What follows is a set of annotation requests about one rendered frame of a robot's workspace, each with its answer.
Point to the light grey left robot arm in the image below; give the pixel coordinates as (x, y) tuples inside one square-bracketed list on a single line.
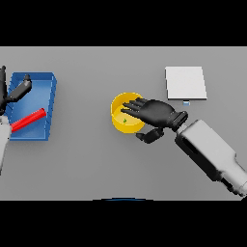
[(4, 138)]

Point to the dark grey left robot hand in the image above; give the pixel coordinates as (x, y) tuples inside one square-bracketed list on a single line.
[(19, 90)]

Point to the red beaker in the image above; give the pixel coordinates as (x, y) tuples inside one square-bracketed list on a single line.
[(28, 119)]

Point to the pale square scale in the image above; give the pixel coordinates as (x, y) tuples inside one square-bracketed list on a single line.
[(185, 82)]

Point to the yellow bowl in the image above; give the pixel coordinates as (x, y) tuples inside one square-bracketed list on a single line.
[(123, 123)]

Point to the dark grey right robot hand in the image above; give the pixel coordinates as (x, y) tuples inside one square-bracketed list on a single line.
[(157, 112)]

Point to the blue tray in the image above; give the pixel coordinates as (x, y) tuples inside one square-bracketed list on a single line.
[(38, 99)]

